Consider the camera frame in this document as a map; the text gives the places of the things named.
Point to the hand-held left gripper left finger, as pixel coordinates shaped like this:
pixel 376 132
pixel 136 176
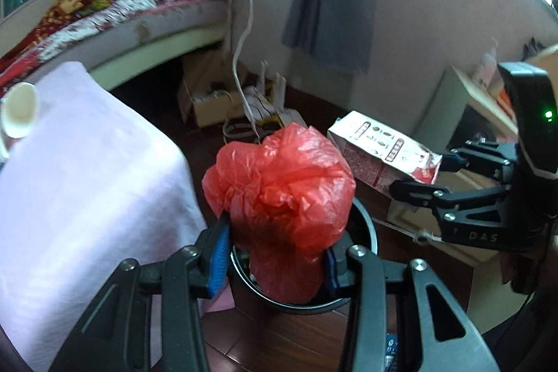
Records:
pixel 220 256

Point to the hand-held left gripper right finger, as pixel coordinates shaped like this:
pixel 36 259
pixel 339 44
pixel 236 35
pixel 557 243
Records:
pixel 331 274

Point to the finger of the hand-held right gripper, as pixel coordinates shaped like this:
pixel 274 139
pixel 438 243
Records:
pixel 414 191
pixel 479 158

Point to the black trash bin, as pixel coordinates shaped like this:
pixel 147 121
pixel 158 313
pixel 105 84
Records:
pixel 366 224

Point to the white and red carton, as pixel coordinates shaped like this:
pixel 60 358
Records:
pixel 375 145

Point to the red plastic bag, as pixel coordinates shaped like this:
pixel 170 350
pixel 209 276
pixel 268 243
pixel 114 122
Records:
pixel 283 189

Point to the white paper cup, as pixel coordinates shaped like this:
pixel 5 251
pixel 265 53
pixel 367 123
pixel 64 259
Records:
pixel 19 110

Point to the white cabinet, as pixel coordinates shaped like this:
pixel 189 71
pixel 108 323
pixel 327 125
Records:
pixel 444 106

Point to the blue and white packet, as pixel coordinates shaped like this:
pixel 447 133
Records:
pixel 391 350

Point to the white tablecloth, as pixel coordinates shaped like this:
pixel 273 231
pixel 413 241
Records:
pixel 87 180

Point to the open cardboard box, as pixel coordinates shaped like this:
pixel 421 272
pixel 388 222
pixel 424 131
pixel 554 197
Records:
pixel 205 102

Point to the white paper bag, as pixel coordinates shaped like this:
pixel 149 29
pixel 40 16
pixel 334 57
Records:
pixel 261 97

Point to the mattress with floral sheet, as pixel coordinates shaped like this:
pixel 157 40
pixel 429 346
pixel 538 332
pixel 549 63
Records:
pixel 152 1

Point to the white bed frame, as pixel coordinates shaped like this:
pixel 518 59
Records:
pixel 174 45

